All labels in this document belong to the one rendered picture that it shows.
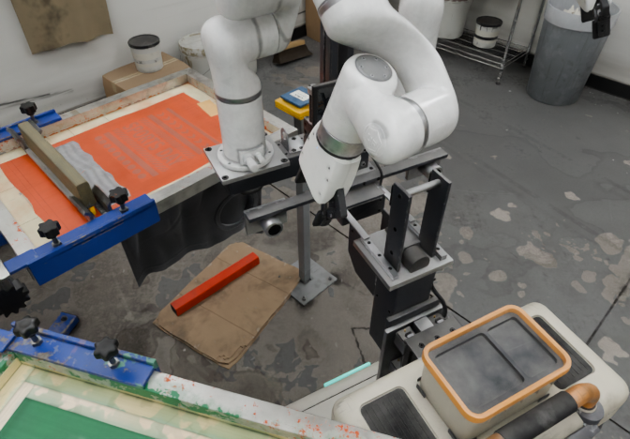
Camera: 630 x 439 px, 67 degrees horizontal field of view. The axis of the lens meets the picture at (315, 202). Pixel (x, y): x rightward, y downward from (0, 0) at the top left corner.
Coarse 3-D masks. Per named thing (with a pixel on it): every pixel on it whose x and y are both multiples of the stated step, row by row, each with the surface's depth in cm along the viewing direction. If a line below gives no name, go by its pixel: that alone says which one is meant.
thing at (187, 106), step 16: (176, 96) 166; (144, 112) 157; (192, 112) 157; (96, 128) 150; (112, 128) 150; (80, 144) 143; (96, 144) 143; (16, 160) 137; (32, 160) 137; (96, 160) 137; (16, 176) 132; (32, 176) 132; (32, 192) 126
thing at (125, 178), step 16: (208, 128) 150; (112, 160) 137; (192, 160) 137; (208, 160) 137; (128, 176) 132; (160, 176) 132; (176, 176) 132; (48, 192) 126; (144, 192) 126; (48, 208) 122; (64, 208) 122; (96, 208) 122; (112, 208) 122; (64, 224) 117; (80, 224) 117
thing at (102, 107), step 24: (192, 72) 171; (120, 96) 158; (144, 96) 163; (72, 120) 149; (264, 120) 147; (0, 144) 138; (168, 192) 121; (192, 192) 125; (0, 216) 114; (24, 240) 108
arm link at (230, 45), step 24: (216, 24) 86; (240, 24) 86; (264, 24) 89; (216, 48) 86; (240, 48) 87; (264, 48) 91; (216, 72) 91; (240, 72) 90; (216, 96) 96; (240, 96) 93
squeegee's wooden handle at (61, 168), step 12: (24, 132) 130; (36, 132) 129; (36, 144) 125; (48, 144) 125; (48, 156) 121; (60, 156) 121; (60, 168) 117; (72, 168) 117; (60, 180) 123; (72, 180) 114; (84, 180) 114; (72, 192) 119; (84, 192) 114; (84, 204) 116
